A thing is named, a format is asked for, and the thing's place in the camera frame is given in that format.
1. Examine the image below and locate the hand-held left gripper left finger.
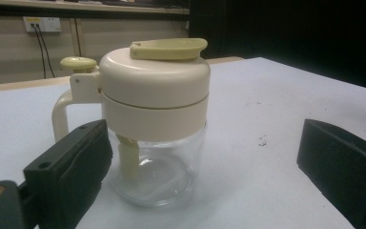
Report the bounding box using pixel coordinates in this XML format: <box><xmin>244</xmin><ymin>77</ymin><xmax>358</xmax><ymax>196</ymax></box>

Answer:
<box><xmin>23</xmin><ymin>119</ymin><xmax>113</xmax><ymax>229</ymax></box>

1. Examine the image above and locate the white table board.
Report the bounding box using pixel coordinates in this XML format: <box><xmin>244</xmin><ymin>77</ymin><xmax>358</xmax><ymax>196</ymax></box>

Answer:
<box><xmin>0</xmin><ymin>56</ymin><xmax>366</xmax><ymax>229</ymax></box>

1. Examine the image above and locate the white wall socket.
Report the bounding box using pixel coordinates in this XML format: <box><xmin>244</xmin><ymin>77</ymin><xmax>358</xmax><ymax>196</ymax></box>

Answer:
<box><xmin>22</xmin><ymin>15</ymin><xmax>63</xmax><ymax>33</ymax></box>

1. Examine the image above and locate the black power cable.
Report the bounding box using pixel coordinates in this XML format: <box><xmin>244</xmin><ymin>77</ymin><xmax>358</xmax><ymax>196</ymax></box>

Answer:
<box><xmin>30</xmin><ymin>24</ymin><xmax>48</xmax><ymax>80</ymax></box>
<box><xmin>36</xmin><ymin>24</ymin><xmax>56</xmax><ymax>79</ymax></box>

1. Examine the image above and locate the black curtain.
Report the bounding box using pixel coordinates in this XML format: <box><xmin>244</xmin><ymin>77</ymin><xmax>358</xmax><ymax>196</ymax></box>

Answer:
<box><xmin>189</xmin><ymin>0</ymin><xmax>366</xmax><ymax>93</ymax></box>

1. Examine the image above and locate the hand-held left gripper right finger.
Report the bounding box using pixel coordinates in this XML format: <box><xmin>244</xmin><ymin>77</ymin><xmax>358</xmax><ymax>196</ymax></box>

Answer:
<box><xmin>295</xmin><ymin>118</ymin><xmax>366</xmax><ymax>229</ymax></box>

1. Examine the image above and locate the black horizontal bar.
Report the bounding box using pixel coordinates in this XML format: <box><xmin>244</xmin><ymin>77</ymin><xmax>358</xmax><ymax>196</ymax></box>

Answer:
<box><xmin>0</xmin><ymin>3</ymin><xmax>191</xmax><ymax>22</ymax></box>

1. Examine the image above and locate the small gold object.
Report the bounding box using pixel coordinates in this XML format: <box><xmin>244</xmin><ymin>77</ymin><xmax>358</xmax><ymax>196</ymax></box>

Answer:
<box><xmin>51</xmin><ymin>37</ymin><xmax>212</xmax><ymax>208</ymax></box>

